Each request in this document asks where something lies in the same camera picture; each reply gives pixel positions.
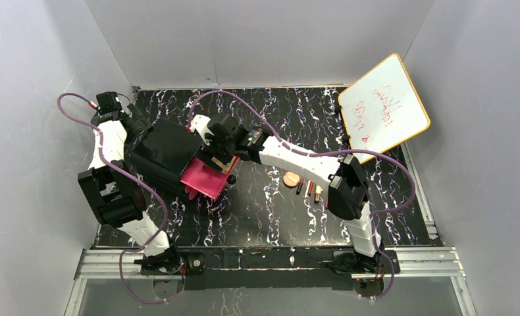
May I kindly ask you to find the yellow makeup box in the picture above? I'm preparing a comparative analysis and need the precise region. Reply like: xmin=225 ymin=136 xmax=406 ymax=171
xmin=212 ymin=157 xmax=239 ymax=174

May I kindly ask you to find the black drawer organizer cabinet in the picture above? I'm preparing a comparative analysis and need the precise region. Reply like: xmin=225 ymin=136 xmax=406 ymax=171
xmin=128 ymin=120 xmax=203 ymax=201

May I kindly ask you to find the round peach compact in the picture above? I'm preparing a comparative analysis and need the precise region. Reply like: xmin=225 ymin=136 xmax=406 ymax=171
xmin=283 ymin=172 xmax=301 ymax=188

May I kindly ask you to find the gold beige concealer tube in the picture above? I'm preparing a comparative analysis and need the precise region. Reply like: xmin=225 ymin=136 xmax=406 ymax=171
xmin=314 ymin=185 xmax=322 ymax=203

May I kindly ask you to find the white cosmetic pencil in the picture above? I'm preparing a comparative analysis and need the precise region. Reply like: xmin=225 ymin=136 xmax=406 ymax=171
xmin=304 ymin=180 xmax=311 ymax=198

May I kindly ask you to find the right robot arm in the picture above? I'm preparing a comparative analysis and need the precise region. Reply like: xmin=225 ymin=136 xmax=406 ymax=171
xmin=188 ymin=113 xmax=382 ymax=273

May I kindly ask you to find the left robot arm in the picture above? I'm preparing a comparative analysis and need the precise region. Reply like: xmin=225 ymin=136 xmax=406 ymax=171
xmin=78 ymin=102 xmax=182 ymax=273

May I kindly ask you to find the black red eyeliner pencil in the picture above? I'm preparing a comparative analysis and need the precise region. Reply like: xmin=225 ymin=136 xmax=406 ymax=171
xmin=296 ymin=178 xmax=305 ymax=195

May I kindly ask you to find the red lip pencil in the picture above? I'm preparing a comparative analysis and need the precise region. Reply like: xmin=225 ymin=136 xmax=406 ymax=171
xmin=307 ymin=181 xmax=315 ymax=196

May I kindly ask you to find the white dry-erase board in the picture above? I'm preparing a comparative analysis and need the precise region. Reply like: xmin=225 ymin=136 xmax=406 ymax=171
xmin=338 ymin=53 xmax=430 ymax=153

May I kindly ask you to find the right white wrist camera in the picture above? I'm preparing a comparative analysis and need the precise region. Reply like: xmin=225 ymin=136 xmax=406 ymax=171
xmin=188 ymin=115 xmax=214 ymax=145

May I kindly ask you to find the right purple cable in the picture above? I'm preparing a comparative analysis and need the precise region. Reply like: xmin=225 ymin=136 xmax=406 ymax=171
xmin=187 ymin=90 xmax=417 ymax=301

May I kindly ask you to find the purple cable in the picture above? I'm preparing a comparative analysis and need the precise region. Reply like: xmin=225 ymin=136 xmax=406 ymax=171
xmin=57 ymin=92 xmax=184 ymax=305
xmin=187 ymin=90 xmax=417 ymax=301

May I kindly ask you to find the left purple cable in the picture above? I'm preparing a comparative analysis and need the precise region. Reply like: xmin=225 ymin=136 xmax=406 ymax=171
xmin=57 ymin=92 xmax=184 ymax=305

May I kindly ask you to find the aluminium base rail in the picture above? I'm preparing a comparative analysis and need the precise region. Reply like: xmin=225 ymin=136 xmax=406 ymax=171
xmin=65 ymin=246 xmax=476 ymax=315

